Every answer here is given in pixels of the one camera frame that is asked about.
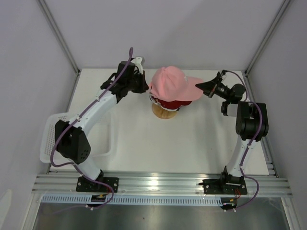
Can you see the right aluminium corner post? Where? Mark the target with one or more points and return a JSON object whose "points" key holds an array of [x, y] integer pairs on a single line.
{"points": [[285, 5]]}

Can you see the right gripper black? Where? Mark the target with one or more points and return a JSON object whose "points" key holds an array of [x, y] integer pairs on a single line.
{"points": [[207, 87]]}

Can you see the aluminium corner post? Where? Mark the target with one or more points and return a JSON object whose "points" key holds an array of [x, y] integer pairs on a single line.
{"points": [[285, 5], [57, 34]]}

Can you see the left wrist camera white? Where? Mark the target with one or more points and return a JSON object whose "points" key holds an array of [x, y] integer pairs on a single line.
{"points": [[139, 61]]}

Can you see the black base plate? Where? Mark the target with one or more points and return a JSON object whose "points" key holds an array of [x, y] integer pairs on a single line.
{"points": [[84, 185], [219, 187]]}

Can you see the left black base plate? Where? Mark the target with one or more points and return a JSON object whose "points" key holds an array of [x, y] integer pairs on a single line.
{"points": [[84, 185]]}

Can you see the wooden hat stand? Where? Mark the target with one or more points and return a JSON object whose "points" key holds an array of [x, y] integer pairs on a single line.
{"points": [[162, 113]]}

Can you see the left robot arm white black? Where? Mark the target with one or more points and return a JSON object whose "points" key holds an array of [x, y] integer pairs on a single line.
{"points": [[71, 137]]}

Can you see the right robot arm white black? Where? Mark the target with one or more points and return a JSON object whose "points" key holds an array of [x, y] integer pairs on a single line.
{"points": [[251, 126]]}

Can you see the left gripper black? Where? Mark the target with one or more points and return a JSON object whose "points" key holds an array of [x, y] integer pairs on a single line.
{"points": [[144, 87]]}

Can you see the white baseball cap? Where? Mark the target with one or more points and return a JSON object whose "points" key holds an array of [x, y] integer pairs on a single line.
{"points": [[171, 109]]}

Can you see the aluminium mounting rail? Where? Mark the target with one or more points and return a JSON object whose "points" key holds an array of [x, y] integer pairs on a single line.
{"points": [[158, 184]]}

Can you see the left aluminium corner post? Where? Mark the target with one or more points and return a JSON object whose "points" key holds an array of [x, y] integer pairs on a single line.
{"points": [[57, 34]]}

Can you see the red LA baseball cap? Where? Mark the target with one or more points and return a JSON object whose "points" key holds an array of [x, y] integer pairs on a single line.
{"points": [[169, 105]]}

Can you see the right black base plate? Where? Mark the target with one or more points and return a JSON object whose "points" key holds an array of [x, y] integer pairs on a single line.
{"points": [[219, 187]]}

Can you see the pink baseball cap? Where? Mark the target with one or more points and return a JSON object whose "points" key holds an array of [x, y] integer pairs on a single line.
{"points": [[171, 84]]}

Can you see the white plastic bin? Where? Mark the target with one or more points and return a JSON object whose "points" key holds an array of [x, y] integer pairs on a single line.
{"points": [[102, 137]]}

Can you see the white slotted cable duct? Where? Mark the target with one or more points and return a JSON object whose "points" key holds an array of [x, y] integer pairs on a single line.
{"points": [[133, 200]]}

